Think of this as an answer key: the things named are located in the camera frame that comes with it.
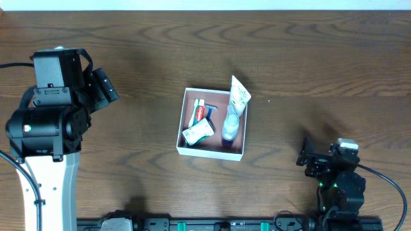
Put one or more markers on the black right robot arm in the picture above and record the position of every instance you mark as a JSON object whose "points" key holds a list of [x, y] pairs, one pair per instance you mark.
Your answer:
{"points": [[340, 191]]}

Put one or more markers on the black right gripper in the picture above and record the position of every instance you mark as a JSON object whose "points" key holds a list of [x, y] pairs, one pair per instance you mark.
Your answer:
{"points": [[312, 160]]}

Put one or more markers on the clear foam pump soap bottle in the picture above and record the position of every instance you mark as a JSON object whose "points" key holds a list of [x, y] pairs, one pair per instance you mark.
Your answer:
{"points": [[230, 127]]}

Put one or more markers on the blue disposable razor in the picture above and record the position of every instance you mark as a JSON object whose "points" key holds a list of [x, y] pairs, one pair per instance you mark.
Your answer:
{"points": [[210, 110]]}

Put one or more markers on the green Dettol soap pack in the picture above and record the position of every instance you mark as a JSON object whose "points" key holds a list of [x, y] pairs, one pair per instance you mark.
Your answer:
{"points": [[198, 132]]}

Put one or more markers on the Colgate toothpaste tube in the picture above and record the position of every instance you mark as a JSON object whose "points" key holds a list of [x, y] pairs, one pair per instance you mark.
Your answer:
{"points": [[200, 111]]}

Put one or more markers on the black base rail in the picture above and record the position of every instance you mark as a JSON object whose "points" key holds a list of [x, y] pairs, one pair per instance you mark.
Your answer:
{"points": [[122, 220]]}

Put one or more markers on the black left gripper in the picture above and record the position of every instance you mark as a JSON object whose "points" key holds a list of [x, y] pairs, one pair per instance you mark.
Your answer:
{"points": [[104, 85]]}

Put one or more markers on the white box with red interior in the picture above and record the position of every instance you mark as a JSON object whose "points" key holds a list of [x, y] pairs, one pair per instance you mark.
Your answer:
{"points": [[211, 147]]}

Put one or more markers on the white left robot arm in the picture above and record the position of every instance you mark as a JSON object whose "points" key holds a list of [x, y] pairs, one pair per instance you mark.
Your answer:
{"points": [[46, 130]]}

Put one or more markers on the green toothbrush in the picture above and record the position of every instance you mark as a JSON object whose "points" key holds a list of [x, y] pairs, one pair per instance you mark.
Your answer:
{"points": [[192, 118]]}

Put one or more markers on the white Pantene tube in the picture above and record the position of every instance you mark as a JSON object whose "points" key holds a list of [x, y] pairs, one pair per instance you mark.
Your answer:
{"points": [[239, 96]]}

